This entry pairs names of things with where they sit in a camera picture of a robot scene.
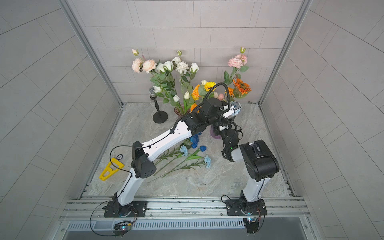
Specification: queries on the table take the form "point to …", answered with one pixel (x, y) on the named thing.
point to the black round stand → (160, 117)
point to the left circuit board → (120, 228)
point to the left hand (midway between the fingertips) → (234, 108)
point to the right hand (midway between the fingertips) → (217, 117)
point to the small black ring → (120, 159)
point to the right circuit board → (252, 224)
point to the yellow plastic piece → (116, 162)
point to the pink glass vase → (181, 112)
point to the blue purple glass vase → (218, 137)
